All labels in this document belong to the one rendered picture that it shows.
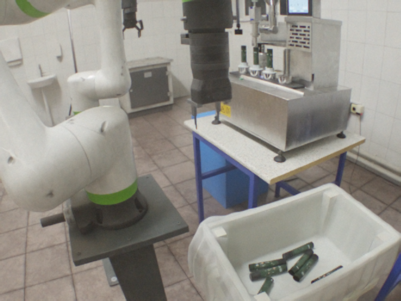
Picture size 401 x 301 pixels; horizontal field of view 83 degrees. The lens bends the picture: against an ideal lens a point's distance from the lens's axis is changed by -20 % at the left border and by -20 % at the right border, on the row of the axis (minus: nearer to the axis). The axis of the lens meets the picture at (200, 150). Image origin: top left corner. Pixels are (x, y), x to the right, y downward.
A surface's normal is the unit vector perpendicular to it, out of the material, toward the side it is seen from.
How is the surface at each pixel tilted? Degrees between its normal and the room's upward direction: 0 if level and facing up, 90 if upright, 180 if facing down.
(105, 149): 87
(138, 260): 90
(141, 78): 90
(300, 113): 90
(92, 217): 81
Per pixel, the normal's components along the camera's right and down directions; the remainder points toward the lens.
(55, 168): 0.81, -0.15
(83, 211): 0.43, 0.22
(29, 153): 0.46, -0.38
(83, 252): -0.05, -0.90
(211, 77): 0.45, 0.50
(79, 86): -0.03, 0.40
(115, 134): 0.87, 0.13
